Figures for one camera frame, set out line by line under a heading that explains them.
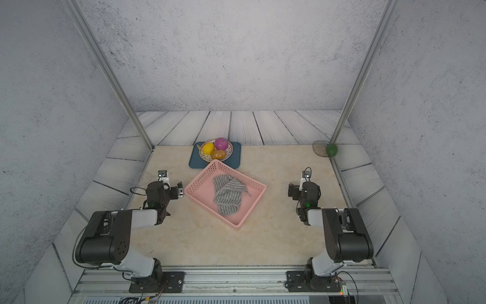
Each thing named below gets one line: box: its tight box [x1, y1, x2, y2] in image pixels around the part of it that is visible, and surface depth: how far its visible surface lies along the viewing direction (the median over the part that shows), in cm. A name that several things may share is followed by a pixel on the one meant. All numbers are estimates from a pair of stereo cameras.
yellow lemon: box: [202, 142, 215, 156], surface depth 117 cm
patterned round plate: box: [198, 138, 234, 163], surface depth 117 cm
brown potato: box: [211, 149, 226, 160], surface depth 113 cm
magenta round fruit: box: [214, 137, 229, 151], surface depth 117 cm
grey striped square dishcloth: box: [212, 174, 252, 216], surface depth 99 cm
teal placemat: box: [189, 141, 242, 170], surface depth 116 cm
